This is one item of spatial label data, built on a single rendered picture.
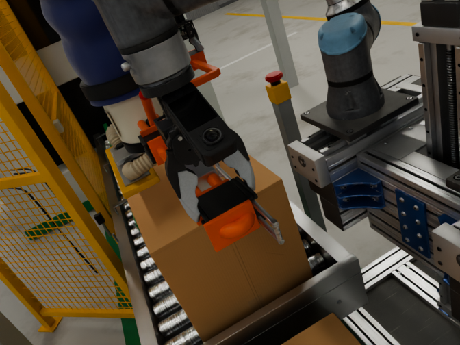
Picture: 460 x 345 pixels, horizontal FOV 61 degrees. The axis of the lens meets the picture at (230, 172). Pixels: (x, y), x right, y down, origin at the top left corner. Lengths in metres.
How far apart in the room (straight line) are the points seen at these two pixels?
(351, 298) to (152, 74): 1.06
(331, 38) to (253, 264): 0.64
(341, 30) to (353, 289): 0.78
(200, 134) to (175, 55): 0.10
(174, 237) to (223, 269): 0.19
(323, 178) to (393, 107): 0.25
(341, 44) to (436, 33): 0.21
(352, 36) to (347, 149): 0.28
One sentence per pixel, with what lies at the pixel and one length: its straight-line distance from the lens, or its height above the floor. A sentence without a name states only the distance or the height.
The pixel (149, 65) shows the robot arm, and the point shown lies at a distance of 0.47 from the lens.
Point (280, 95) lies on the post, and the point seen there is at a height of 0.96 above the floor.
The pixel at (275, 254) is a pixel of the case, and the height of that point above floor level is 0.72.
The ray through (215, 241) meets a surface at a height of 1.19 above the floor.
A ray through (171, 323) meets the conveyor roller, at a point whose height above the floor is 0.54.
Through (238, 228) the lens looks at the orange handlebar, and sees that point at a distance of 0.53.
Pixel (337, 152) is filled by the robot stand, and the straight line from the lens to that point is 1.06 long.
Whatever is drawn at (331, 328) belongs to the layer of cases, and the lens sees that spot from 1.21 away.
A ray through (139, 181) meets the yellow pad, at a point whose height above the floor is 1.10.
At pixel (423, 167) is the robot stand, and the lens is 1.01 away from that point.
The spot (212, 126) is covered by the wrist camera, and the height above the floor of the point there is 1.36.
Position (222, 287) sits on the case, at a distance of 1.16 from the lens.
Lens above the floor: 1.53
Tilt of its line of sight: 30 degrees down
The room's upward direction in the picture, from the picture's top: 22 degrees counter-clockwise
